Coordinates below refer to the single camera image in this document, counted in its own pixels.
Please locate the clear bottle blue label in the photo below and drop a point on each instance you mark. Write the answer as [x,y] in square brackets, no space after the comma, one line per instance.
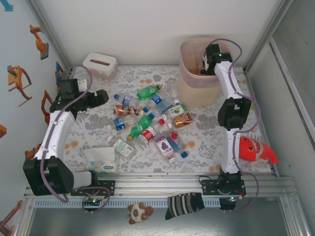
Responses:
[119,123]
[126,100]

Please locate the brown white plush toy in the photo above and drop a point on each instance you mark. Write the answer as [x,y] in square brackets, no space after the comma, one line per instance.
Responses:
[140,212]

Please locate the small circuit board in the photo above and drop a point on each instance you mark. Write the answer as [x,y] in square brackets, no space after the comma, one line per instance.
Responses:
[93,201]
[231,198]

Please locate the green soda bottle yellow cap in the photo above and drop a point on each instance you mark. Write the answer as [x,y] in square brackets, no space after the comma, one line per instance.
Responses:
[147,92]

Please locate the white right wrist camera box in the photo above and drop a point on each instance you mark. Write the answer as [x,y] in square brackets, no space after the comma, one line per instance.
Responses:
[205,61]

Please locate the blue orange wall sticker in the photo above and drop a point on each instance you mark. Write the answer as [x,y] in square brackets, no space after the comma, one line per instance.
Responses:
[58,72]

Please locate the plain green bottle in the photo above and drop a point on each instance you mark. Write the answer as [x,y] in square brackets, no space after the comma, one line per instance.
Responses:
[140,125]

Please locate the red plush fish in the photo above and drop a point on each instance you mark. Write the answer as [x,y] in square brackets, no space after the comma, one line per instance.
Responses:
[251,147]

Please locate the pale blue square bottle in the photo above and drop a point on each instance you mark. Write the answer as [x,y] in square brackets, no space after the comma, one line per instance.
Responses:
[163,106]

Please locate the red yellow tea bottle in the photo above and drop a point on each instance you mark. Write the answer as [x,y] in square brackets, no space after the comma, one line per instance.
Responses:
[182,120]

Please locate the crushed clear bottle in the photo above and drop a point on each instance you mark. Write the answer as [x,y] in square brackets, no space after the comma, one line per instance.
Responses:
[172,87]

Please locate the black white striped sock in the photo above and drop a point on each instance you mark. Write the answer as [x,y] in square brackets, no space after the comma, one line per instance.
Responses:
[184,205]

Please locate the clear bottle round blue logo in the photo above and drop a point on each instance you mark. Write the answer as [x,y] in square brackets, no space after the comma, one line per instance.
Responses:
[157,98]

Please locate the orange claw wall sticker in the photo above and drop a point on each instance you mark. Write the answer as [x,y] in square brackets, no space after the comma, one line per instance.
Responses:
[12,79]

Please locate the bottle with green white label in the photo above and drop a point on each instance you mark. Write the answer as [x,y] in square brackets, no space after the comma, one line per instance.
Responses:
[123,146]

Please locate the brown coffee bottle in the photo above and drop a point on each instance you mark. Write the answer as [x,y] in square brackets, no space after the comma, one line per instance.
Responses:
[124,110]

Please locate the aluminium rail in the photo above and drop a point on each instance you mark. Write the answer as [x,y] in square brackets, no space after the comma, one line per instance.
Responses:
[157,186]

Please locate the blue drink bottle pink label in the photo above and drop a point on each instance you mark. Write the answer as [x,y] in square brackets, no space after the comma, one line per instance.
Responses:
[177,143]

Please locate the bottle with purple grape label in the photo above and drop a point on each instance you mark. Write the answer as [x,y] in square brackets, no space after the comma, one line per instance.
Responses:
[163,145]

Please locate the bottle with lime label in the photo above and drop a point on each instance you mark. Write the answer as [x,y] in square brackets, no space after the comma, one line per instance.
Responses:
[176,110]

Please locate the soft tissue pack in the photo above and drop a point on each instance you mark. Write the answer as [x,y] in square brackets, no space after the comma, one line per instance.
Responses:
[101,159]

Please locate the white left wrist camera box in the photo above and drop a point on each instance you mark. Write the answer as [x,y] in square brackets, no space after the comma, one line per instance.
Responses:
[83,84]

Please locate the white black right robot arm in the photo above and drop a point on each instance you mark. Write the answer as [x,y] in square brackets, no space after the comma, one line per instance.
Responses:
[233,115]

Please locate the aluminium upright profile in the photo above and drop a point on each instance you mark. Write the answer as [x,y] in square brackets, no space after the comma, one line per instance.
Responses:
[276,19]
[53,37]

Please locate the floral tablecloth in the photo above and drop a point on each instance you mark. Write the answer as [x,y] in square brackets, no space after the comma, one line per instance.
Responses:
[197,147]

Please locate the white pink tissue box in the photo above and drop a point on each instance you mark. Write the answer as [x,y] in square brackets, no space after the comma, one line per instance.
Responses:
[98,65]

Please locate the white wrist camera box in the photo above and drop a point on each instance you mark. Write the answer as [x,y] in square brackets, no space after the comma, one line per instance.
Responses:
[83,84]
[205,61]

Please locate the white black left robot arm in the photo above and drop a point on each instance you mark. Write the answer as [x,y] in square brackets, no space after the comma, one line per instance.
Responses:
[62,127]

